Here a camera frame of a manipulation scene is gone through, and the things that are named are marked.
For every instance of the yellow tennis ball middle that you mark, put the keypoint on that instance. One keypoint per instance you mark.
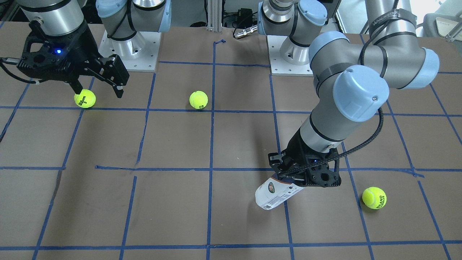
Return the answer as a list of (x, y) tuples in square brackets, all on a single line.
[(198, 100)]

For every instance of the metal cable connector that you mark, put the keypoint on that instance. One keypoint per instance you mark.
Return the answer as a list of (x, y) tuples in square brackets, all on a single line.
[(245, 32)]

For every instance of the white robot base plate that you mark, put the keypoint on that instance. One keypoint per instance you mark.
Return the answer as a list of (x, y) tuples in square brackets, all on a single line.
[(138, 54), (286, 58)]

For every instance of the white blue tennis ball can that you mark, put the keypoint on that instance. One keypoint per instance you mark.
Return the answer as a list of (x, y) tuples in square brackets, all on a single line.
[(274, 192)]

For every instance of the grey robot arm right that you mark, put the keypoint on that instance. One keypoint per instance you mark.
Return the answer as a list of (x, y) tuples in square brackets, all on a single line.
[(120, 19)]

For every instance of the yellow tennis ball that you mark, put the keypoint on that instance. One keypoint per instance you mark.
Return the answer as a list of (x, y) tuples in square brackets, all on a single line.
[(374, 198), (198, 100), (86, 99)]

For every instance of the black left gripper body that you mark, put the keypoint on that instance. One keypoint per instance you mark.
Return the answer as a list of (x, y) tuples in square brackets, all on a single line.
[(298, 143)]

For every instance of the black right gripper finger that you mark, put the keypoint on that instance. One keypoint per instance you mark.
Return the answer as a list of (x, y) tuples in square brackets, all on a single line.
[(118, 90), (76, 86)]

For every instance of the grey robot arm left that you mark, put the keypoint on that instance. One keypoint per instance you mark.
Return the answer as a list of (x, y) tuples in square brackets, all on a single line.
[(352, 82)]

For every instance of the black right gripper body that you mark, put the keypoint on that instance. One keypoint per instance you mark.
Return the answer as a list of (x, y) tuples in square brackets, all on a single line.
[(83, 47)]

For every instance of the aluminium frame post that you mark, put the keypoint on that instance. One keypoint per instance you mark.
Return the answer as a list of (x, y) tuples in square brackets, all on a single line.
[(214, 14)]

